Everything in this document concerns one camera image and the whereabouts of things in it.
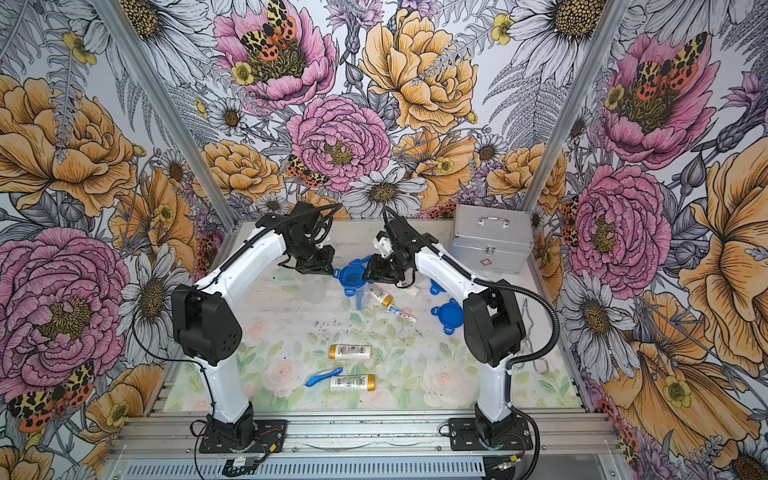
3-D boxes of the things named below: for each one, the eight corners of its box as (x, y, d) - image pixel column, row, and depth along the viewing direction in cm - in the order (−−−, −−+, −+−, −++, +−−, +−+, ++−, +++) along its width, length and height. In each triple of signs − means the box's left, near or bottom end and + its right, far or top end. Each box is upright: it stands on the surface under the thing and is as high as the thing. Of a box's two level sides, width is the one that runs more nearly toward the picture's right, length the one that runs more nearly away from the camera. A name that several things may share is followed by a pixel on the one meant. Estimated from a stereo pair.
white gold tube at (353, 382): (331, 390, 83) (329, 387, 81) (332, 378, 85) (330, 374, 83) (376, 390, 83) (375, 387, 81) (376, 378, 85) (376, 374, 83)
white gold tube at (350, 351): (329, 359, 89) (327, 355, 86) (330, 348, 91) (329, 344, 89) (371, 359, 89) (370, 355, 86) (371, 348, 91) (371, 344, 89)
